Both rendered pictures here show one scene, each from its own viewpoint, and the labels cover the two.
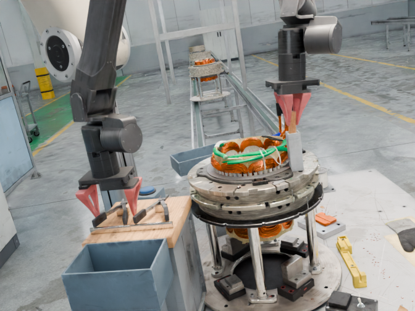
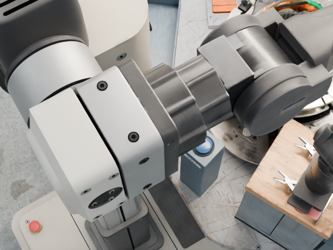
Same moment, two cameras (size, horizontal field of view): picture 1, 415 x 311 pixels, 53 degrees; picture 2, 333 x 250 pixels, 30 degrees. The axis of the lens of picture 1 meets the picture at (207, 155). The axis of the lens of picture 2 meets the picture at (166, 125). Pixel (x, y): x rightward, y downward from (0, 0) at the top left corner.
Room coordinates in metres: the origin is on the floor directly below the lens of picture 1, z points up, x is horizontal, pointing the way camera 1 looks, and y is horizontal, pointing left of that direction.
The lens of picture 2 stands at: (0.97, 0.64, 2.33)
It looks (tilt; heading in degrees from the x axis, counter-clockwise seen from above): 68 degrees down; 293
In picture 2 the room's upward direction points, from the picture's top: 1 degrees counter-clockwise
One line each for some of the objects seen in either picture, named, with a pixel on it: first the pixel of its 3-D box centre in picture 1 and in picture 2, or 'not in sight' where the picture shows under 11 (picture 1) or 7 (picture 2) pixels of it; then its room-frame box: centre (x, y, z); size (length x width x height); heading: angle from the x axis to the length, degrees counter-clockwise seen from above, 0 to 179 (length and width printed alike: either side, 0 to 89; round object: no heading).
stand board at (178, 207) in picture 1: (141, 222); (307, 176); (0.85, 0.17, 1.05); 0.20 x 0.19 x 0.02; 169
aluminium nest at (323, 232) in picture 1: (320, 224); (228, 12); (1.18, -0.32, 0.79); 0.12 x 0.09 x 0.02; 25
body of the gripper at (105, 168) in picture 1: (104, 165); (321, 177); (0.83, 0.21, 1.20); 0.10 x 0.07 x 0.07; 80
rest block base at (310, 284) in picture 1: (296, 286); not in sight; (0.87, -0.16, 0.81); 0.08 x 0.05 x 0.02; 127
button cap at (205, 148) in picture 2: (147, 189); (203, 145); (1.08, 0.18, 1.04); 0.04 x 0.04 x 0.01
